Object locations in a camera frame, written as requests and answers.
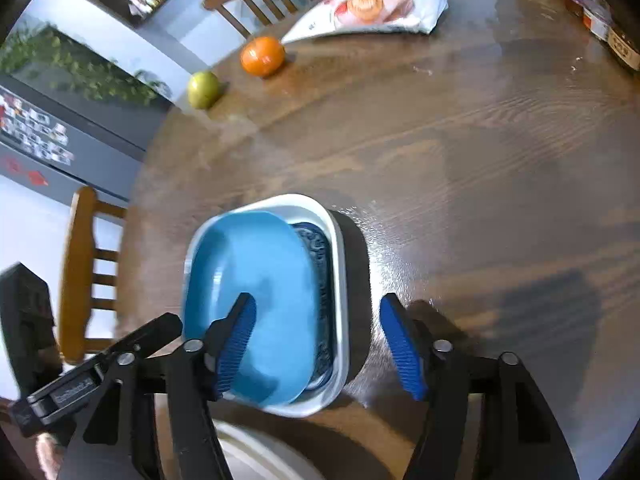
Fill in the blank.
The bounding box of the blue rounded plate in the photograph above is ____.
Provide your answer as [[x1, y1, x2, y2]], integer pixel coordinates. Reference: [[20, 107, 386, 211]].
[[182, 211, 320, 406]]

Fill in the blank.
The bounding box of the orange tangerine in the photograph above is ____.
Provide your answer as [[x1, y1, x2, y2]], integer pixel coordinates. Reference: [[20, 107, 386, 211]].
[[240, 36, 286, 78]]

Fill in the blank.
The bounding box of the white snack bag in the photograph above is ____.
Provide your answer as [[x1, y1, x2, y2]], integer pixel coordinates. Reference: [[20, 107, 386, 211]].
[[282, 0, 448, 44]]

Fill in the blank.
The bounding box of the red label jar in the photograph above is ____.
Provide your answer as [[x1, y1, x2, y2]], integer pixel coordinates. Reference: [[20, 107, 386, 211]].
[[582, 0, 612, 42]]

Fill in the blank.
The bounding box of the blue patterned dish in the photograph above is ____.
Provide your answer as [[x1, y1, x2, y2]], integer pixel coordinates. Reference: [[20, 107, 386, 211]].
[[290, 221, 335, 392]]

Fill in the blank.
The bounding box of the large white plate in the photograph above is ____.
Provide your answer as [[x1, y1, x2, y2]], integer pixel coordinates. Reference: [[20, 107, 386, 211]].
[[213, 419, 324, 480]]

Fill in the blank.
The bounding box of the green trailing plant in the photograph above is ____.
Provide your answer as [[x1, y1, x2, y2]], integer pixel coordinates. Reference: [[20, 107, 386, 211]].
[[1, 25, 170, 106]]

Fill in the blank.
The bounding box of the wooden chair at left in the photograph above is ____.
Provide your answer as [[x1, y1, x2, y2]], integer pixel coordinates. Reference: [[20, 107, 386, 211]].
[[58, 186, 126, 365]]

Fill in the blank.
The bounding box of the dark grey refrigerator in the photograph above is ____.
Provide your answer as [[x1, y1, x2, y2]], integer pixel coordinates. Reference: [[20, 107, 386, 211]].
[[0, 24, 172, 208]]

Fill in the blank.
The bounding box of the green pear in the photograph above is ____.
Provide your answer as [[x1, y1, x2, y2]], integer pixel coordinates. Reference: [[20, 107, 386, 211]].
[[186, 72, 221, 110]]

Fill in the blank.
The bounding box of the white rectangular tray dish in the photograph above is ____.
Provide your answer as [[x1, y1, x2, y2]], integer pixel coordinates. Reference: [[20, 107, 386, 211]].
[[183, 194, 349, 418]]

